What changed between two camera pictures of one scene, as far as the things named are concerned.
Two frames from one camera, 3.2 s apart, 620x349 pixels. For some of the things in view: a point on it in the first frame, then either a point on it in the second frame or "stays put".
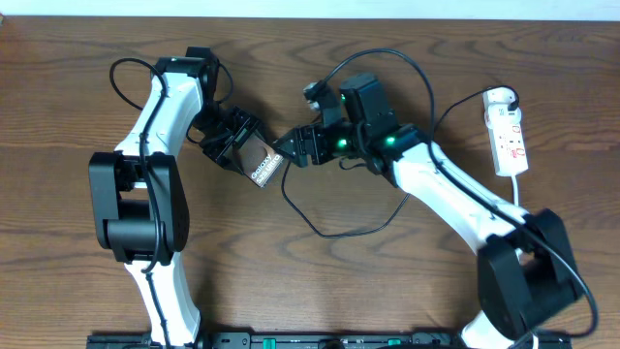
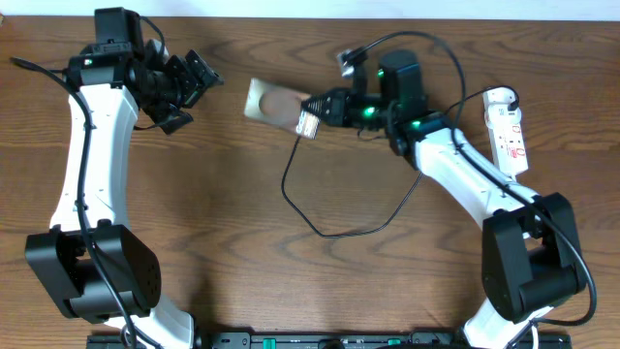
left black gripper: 222,150 to 193,87
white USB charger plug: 499,116 stays put
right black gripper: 315,132 to 339,98
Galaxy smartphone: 258,159 to 273,104
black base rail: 330,340 stays put
